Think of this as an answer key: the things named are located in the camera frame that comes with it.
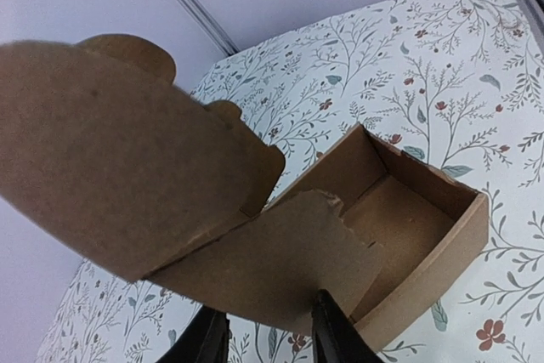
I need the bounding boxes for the brown cardboard box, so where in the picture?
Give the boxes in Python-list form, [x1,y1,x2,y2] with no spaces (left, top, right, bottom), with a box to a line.
[1,35,489,349]

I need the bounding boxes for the right aluminium frame post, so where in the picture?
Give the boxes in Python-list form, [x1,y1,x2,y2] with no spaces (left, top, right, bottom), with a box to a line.
[176,0,240,56]

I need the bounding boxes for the floral patterned table mat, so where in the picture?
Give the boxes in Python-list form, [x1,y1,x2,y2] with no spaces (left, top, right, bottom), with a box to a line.
[36,0,544,363]

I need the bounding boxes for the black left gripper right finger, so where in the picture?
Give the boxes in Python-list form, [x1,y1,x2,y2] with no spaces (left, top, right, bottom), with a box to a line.
[311,289,383,363]

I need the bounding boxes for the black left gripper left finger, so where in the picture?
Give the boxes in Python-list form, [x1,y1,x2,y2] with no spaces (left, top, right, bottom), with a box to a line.
[159,307,230,363]

